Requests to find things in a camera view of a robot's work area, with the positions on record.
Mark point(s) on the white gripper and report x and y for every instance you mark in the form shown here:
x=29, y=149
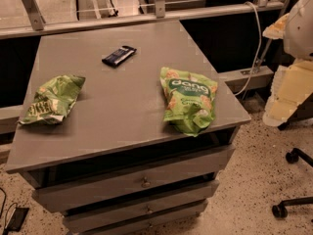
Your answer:
x=300, y=29

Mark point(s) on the green dang rice chip bag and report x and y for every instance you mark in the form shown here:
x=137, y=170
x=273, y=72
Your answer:
x=190, y=100

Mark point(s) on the dark blue rxbar wrapper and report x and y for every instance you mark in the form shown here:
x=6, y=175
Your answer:
x=119, y=56

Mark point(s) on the crumpled green snack bag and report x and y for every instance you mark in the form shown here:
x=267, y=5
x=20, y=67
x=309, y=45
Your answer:
x=53, y=100

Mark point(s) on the grey drawer cabinet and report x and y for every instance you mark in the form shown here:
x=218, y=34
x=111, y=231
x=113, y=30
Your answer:
x=114, y=166

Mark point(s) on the black device on floor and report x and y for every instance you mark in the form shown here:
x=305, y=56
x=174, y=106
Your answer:
x=17, y=219

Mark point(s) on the metal railing frame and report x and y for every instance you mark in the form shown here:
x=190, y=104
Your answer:
x=22, y=18

